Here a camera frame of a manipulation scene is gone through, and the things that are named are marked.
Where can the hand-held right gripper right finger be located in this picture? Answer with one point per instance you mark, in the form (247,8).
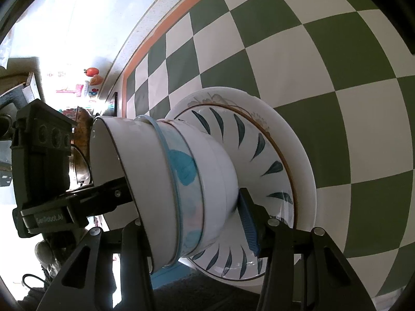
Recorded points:
(249,223)

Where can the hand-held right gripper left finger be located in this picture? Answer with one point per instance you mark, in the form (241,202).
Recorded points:
(136,243)

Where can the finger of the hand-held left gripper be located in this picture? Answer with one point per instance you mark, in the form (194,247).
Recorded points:
(103,196)

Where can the plain white bowl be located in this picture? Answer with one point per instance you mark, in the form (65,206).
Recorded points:
(129,149)

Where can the white plate blue leaf pattern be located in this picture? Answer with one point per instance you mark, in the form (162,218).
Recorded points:
(259,168)

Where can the white bowl small floral print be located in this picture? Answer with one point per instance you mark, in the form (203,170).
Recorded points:
(217,175)

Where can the white plate grey floral print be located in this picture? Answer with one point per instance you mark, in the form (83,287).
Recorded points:
(304,181)

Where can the white bowl blue dots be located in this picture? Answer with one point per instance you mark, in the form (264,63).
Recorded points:
(184,168)

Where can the brown metal pot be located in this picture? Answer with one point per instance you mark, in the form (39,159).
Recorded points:
(82,129)

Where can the green white checkered tablecloth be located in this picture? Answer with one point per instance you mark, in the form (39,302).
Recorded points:
(291,39)

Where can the colourful wall stickers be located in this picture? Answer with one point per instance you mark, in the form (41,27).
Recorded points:
(90,77)

